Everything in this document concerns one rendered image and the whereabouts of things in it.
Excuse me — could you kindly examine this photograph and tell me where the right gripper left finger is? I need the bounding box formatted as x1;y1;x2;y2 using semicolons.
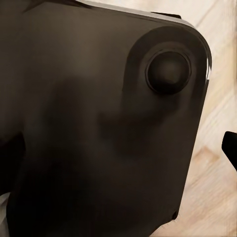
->
0;131;26;190

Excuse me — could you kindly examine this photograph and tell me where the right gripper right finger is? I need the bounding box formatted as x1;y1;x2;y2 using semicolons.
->
222;131;237;170

